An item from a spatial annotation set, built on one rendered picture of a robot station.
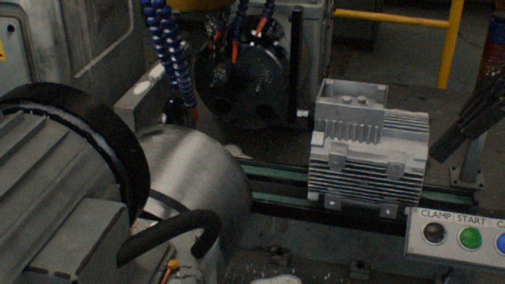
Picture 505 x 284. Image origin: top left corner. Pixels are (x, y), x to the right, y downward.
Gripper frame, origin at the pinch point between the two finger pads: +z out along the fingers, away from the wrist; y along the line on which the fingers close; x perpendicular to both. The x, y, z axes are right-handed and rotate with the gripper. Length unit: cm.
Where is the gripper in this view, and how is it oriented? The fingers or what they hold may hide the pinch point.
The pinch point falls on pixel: (448, 143)
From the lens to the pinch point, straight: 100.5
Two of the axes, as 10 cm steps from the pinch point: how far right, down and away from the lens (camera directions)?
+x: 8.4, 5.4, 0.8
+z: -4.8, 6.8, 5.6
